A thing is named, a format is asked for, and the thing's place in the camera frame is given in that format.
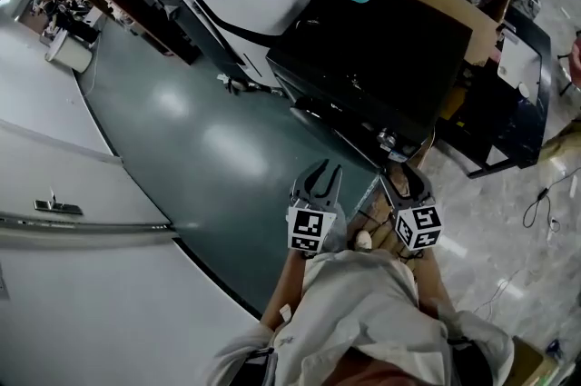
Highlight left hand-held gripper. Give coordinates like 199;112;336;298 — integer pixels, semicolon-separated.
285;158;344;258

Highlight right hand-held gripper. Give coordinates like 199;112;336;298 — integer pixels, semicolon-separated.
379;163;444;252

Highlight black cabinet appliance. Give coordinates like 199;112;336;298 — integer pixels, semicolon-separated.
265;0;474;171

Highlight person's left forearm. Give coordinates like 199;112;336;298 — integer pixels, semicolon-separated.
259;250;314;331

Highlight person's right forearm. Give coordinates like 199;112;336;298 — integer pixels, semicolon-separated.
415;250;459;317

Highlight wooden slat platform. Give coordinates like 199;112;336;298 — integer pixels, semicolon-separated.
347;134;437;267

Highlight person's grey trousers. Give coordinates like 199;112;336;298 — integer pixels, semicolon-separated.
320;200;350;256

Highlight black table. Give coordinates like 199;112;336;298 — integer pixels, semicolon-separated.
438;5;553;180

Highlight person's white shirt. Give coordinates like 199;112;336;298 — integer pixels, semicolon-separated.
211;250;517;386

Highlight white paper sheet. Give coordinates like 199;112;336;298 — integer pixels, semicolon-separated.
497;36;541;90

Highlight small cardboard box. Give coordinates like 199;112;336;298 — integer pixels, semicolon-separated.
512;336;559;386

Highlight white round bin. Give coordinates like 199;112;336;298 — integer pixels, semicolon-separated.
44;29;94;74

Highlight black floor cable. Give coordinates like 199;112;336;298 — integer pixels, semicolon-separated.
521;168;581;233

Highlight black harness strap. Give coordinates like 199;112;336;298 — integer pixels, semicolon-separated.
447;336;494;386
240;347;278;386

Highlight silver door handle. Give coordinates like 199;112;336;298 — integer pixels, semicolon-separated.
34;188;84;216

